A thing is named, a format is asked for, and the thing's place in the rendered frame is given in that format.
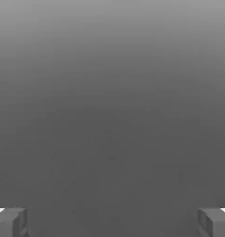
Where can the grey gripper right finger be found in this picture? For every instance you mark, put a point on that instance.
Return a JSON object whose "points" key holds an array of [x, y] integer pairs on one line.
{"points": [[218, 223]]}

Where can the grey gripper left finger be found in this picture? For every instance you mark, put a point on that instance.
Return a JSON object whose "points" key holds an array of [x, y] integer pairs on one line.
{"points": [[7, 222]]}

